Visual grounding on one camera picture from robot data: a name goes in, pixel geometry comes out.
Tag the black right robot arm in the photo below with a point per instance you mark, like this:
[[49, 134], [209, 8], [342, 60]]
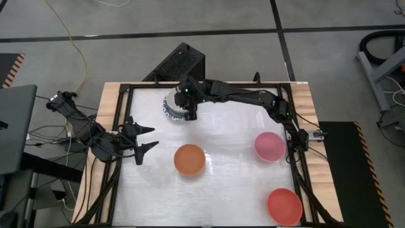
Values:
[[253, 96]]

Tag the blue patterned white plate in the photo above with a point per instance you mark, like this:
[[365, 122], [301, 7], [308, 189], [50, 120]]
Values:
[[171, 115]]

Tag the pink bowl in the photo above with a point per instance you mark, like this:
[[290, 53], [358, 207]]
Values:
[[270, 146]]

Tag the grey metal stand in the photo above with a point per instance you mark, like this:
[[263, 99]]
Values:
[[375, 73]]

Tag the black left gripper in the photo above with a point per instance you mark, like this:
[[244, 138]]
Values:
[[131, 137]]

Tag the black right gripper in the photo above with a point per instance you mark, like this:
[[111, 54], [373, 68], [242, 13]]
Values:
[[194, 92]]

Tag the black mat with striped edge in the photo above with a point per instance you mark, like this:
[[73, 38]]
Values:
[[351, 177], [9, 66]]

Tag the black metal table frame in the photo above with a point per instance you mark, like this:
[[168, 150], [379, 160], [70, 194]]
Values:
[[142, 85]]

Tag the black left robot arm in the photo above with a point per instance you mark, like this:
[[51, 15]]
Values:
[[85, 133]]

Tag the red bowl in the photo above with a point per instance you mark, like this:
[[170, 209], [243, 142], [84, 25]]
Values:
[[284, 206]]

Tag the orange bowl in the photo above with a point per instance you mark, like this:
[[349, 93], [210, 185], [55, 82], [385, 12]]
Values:
[[190, 160]]

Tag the black computer tower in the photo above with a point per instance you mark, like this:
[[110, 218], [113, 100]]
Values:
[[178, 61]]

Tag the silver metal bracket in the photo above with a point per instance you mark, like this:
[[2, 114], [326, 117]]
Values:
[[318, 134]]

